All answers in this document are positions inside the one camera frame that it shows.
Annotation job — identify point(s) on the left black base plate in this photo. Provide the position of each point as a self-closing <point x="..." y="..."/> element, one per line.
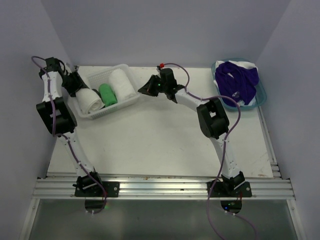
<point x="111" y="188"/>

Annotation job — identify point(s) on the white plastic basket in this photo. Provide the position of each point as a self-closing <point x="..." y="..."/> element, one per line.
<point x="94" y="80"/>

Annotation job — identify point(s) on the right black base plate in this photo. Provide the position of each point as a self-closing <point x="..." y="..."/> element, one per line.
<point x="220" y="191"/>

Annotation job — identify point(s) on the purple towel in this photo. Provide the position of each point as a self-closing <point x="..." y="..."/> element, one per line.
<point x="235" y="80"/>

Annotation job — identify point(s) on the green rolled towel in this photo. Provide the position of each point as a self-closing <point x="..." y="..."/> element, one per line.
<point x="107" y="95"/>

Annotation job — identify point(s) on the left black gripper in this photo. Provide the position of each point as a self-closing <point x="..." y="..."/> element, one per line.
<point x="79" y="83"/>

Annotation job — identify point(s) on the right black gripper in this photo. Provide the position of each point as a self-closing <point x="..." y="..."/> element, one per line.
<point x="148" y="89"/>

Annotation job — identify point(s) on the white towel pile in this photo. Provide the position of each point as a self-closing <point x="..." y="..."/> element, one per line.
<point x="89" y="101"/>

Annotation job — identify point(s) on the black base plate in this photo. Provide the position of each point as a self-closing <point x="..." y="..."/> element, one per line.
<point x="220" y="191"/>
<point x="111" y="188"/>

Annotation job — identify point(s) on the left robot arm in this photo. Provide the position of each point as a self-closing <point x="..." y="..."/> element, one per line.
<point x="61" y="122"/>

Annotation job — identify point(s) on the white rolled towel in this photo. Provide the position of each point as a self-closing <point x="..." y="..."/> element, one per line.
<point x="121" y="85"/>

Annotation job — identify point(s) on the aluminium mounting rail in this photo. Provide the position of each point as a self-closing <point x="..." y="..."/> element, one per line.
<point x="166" y="188"/>

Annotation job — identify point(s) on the teal plastic basin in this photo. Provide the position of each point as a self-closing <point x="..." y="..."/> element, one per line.
<point x="261" y="92"/>

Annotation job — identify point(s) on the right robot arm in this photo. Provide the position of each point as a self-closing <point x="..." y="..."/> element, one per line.
<point x="212" y="118"/>

